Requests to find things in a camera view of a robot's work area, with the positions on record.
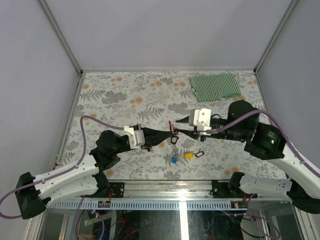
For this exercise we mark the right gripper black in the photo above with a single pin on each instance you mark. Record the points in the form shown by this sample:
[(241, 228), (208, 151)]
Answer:
[(194, 134)]

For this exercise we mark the aluminium front rail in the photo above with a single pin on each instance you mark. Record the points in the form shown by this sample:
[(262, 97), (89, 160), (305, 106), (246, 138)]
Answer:
[(166, 189)]

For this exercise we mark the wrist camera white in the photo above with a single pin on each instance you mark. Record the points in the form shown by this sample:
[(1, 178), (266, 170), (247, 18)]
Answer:
[(136, 137), (200, 118)]

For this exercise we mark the black key tag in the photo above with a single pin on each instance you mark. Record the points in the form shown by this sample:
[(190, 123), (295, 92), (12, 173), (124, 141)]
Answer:
[(199, 154), (174, 139)]

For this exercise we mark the metal key holder red handle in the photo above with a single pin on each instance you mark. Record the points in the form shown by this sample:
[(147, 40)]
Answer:
[(174, 147)]

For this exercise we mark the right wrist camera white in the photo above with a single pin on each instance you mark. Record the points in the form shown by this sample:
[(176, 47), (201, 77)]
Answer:
[(200, 118)]

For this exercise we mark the blue key tag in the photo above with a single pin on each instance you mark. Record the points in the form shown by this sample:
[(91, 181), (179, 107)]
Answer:
[(174, 160)]

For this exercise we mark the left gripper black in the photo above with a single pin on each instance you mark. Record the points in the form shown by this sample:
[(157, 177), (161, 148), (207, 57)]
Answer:
[(153, 137)]

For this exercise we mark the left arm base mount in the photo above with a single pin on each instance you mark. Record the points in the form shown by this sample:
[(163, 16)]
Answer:
[(115, 190)]

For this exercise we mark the yellow key tag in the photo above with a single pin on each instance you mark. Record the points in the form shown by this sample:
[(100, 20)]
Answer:
[(189, 155)]

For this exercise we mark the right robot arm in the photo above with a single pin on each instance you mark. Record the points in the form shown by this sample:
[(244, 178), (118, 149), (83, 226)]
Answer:
[(265, 142)]

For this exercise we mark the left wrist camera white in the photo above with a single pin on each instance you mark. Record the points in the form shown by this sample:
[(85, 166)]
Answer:
[(136, 137)]

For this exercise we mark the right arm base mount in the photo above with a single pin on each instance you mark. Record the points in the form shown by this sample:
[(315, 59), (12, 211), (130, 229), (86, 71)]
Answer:
[(227, 189)]

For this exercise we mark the white slotted cable duct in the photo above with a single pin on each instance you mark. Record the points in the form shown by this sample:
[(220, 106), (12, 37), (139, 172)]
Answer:
[(118, 204)]

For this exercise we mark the green white striped cloth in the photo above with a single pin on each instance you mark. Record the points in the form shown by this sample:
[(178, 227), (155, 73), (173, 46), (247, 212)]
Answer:
[(217, 87)]

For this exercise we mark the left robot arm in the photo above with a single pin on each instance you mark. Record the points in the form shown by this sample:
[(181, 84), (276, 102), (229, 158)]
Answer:
[(85, 177)]

